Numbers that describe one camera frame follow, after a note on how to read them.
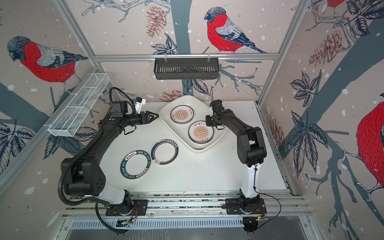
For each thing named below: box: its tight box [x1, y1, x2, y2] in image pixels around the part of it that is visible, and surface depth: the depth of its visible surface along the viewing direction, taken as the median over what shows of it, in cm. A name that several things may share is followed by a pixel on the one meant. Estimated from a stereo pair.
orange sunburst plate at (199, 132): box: [188, 120, 215, 144], surface depth 103 cm
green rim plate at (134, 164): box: [120, 150, 151, 180], surface depth 90 cm
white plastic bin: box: [159, 95, 229, 153], surface depth 109 cm
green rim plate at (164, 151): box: [150, 139, 179, 165], surface depth 95 cm
